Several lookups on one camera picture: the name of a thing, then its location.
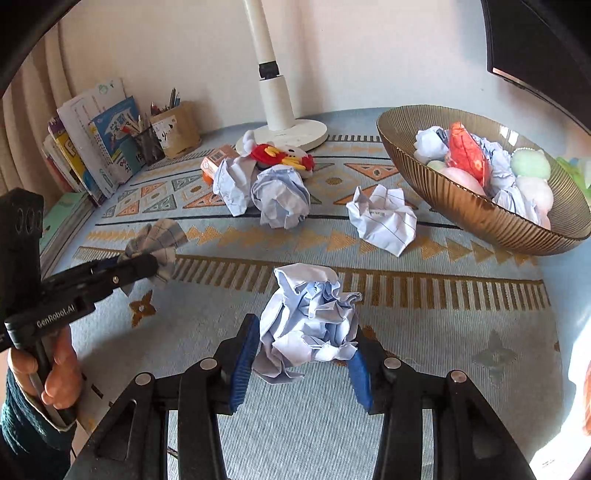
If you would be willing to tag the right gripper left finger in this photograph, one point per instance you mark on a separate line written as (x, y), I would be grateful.
(131, 441)

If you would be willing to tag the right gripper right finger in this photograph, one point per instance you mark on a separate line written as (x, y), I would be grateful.
(470, 440)

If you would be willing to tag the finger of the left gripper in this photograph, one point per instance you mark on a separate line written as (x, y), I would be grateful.
(112, 272)

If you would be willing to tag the grey checked cloth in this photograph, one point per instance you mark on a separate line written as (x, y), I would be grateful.
(161, 240)

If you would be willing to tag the blue white paper ball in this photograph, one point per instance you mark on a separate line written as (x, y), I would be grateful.
(309, 318)

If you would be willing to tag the pastel dango plush toy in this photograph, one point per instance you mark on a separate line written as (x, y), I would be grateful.
(527, 196)

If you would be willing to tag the dark teal sleeve forearm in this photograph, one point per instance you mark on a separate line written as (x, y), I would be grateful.
(31, 447)

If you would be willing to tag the green book lying flat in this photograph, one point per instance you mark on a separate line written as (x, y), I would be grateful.
(60, 221)

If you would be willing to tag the blue cover workbook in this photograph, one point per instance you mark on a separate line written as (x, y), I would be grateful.
(114, 132)

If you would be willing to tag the stack of books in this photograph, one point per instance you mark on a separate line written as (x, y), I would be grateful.
(70, 130)

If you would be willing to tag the black mesh pen holder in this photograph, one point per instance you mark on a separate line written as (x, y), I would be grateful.
(149, 146)

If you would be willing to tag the small pink orange box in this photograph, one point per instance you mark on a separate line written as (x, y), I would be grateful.
(211, 162)

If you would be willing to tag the kraft paper pen holder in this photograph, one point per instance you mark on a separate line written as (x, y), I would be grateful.
(176, 130)

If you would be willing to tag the crumpled paper ball near box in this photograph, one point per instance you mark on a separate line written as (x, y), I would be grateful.
(232, 182)

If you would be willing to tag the crumpled lined paper ball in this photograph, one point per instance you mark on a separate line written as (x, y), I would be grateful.
(383, 219)

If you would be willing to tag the patterned woven table mat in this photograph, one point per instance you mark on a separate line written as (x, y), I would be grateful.
(371, 258)

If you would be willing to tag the hello kitty plush toy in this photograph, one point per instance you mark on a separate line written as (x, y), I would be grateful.
(267, 155)

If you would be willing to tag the gold ribbed glass bowl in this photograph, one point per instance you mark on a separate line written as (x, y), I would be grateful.
(569, 218)

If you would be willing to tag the white desk lamp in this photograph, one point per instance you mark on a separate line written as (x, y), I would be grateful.
(282, 128)

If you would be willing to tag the red snack packet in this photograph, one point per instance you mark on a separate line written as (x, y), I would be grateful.
(466, 154)

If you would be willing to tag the crumpled paper in bowl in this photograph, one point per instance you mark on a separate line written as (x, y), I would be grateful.
(431, 144)

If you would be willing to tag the green tissue pack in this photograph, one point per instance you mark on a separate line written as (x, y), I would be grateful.
(575, 173)

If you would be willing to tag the black wall monitor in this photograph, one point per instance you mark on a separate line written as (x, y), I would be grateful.
(543, 47)

